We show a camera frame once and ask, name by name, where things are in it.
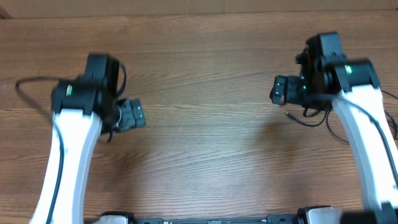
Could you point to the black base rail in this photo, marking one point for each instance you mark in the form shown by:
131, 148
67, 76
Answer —
217, 220

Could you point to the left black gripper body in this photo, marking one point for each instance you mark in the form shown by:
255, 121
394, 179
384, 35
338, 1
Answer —
130, 117

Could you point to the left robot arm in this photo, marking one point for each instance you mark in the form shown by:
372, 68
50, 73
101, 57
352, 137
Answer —
83, 109

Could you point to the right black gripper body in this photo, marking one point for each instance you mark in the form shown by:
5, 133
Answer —
297, 93

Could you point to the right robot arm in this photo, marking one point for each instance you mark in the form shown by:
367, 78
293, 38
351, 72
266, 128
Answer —
329, 81

